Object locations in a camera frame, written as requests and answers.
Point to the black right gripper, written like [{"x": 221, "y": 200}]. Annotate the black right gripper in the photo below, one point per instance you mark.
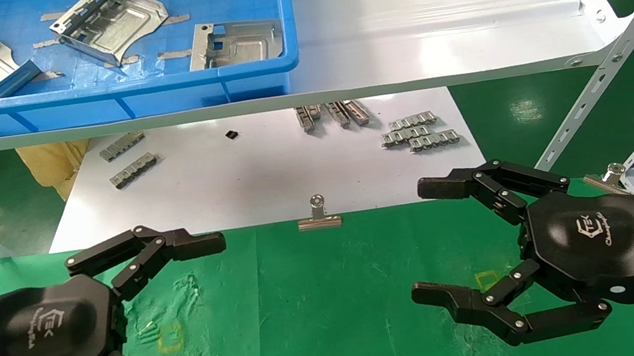
[{"x": 597, "y": 246}]

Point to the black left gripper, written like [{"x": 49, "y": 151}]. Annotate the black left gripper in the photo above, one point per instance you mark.
[{"x": 40, "y": 339}]

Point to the grey metal link strip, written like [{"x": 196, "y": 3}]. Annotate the grey metal link strip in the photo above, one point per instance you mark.
[
  {"x": 338, "y": 113},
  {"x": 357, "y": 111},
  {"x": 413, "y": 120},
  {"x": 306, "y": 117},
  {"x": 436, "y": 140},
  {"x": 122, "y": 146},
  {"x": 402, "y": 135},
  {"x": 134, "y": 170}
]

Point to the green cloth mat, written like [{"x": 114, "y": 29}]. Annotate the green cloth mat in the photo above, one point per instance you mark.
[{"x": 339, "y": 308}]

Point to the silver binder clip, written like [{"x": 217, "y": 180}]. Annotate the silver binder clip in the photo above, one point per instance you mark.
[
  {"x": 320, "y": 221},
  {"x": 610, "y": 177}
]

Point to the white paper sheet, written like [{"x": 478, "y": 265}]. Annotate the white paper sheet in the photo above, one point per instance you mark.
[{"x": 262, "y": 178}]

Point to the small black clip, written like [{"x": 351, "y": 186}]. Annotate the small black clip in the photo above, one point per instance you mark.
[{"x": 232, "y": 134}]

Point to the yellow plastic bag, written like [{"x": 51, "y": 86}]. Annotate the yellow plastic bag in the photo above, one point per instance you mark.
[{"x": 52, "y": 165}]

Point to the white corrugated shelf panel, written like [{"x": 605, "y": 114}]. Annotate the white corrugated shelf panel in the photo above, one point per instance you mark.
[{"x": 427, "y": 37}]

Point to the blue plastic bin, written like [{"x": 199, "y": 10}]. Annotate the blue plastic bin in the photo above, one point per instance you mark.
[{"x": 102, "y": 101}]

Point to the beige tape strip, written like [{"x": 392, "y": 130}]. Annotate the beige tape strip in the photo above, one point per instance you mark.
[
  {"x": 53, "y": 74},
  {"x": 178, "y": 19},
  {"x": 52, "y": 17},
  {"x": 46, "y": 43},
  {"x": 175, "y": 54},
  {"x": 127, "y": 61}
]

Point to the flat sheet metal bracket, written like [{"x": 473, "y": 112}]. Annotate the flat sheet metal bracket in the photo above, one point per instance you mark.
[{"x": 243, "y": 45}]

